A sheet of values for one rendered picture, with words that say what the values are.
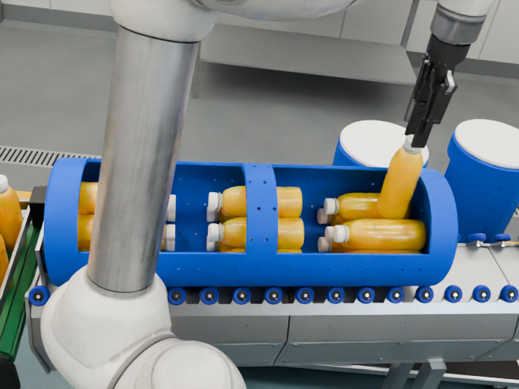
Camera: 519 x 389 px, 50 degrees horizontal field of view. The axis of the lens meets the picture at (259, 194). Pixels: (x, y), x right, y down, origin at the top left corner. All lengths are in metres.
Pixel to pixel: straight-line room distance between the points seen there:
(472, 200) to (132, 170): 1.40
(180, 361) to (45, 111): 3.17
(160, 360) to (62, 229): 0.47
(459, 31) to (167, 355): 0.74
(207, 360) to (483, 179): 1.32
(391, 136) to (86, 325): 1.25
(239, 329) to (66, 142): 2.35
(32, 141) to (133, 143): 2.85
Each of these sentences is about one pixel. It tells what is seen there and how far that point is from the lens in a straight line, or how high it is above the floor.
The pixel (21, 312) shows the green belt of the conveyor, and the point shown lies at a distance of 1.43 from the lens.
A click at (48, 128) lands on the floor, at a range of 3.67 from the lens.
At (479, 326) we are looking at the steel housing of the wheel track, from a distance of 1.58.
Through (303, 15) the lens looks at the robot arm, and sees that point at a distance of 0.61.
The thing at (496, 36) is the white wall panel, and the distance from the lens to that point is 5.01.
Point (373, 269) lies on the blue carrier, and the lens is 1.27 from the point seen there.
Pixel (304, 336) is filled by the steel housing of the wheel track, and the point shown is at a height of 0.85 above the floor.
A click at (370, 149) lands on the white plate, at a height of 1.04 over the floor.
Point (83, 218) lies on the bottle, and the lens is 1.23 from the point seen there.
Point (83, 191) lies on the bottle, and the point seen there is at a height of 1.19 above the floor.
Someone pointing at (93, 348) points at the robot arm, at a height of 1.27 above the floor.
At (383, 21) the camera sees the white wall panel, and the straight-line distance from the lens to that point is 4.72.
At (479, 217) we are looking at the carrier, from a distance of 2.00.
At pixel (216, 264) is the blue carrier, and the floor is 1.11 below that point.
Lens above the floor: 1.96
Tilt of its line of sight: 39 degrees down
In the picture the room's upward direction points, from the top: 8 degrees clockwise
